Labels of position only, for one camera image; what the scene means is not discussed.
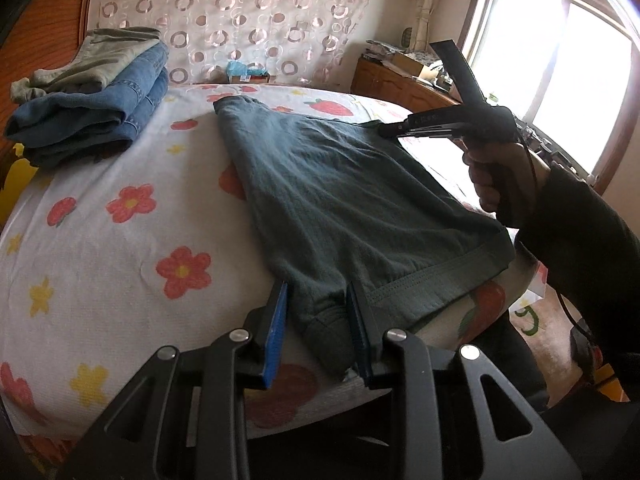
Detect open cardboard box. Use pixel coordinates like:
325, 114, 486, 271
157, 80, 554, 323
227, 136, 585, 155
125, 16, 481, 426
392, 50, 436, 73

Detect cream patterned curtain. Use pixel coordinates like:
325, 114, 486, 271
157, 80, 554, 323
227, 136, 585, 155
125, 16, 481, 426
410, 0, 493, 61

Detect window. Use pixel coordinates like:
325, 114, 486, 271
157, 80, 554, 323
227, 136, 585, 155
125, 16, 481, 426
460, 0, 640, 181

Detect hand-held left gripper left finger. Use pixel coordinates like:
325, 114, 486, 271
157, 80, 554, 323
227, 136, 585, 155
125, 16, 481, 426
55, 280, 290, 480

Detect grey-blue short pants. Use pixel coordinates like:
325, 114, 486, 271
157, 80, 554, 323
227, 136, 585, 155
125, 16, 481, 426
212, 96, 516, 383

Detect wooden cabinet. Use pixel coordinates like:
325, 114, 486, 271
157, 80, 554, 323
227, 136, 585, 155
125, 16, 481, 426
350, 55, 616, 196

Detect small cardboard box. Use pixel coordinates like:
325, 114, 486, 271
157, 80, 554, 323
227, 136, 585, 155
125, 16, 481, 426
225, 71, 273, 86

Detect black cable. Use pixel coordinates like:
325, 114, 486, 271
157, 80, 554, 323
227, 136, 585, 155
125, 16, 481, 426
517, 127, 608, 386

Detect folded blue jeans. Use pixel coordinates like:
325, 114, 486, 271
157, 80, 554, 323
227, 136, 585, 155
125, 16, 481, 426
4, 40, 170, 168

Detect patterned cloth pile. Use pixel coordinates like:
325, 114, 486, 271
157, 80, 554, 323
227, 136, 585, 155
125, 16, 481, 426
362, 40, 416, 58

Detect yellow cloth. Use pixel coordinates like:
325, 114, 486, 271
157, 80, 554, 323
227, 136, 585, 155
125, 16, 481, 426
0, 142, 40, 223

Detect circle-patterned wall cloth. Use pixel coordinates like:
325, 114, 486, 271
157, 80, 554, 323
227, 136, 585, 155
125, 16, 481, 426
85, 0, 373, 86

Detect person's right hand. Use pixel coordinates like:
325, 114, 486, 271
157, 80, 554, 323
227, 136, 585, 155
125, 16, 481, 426
462, 141, 552, 229

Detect blue plastic bag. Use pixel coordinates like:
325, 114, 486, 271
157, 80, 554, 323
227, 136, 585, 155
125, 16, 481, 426
226, 60, 266, 78

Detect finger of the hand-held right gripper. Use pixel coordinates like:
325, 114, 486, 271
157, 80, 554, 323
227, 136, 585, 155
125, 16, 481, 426
377, 107, 468, 141
431, 39, 490, 112

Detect person's right forearm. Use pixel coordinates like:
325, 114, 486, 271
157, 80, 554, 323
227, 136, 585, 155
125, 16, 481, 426
515, 165, 640, 411

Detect pink floral blanket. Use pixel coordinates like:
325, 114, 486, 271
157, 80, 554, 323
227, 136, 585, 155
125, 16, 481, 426
0, 85, 596, 480

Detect folded grey-green pants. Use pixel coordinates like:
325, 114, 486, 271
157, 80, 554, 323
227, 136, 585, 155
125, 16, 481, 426
11, 26, 162, 103

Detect white flower-printed sheet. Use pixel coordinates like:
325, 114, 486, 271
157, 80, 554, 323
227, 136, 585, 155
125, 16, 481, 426
0, 82, 521, 441

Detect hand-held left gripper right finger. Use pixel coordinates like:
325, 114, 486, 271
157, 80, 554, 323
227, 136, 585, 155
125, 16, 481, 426
346, 281, 583, 480

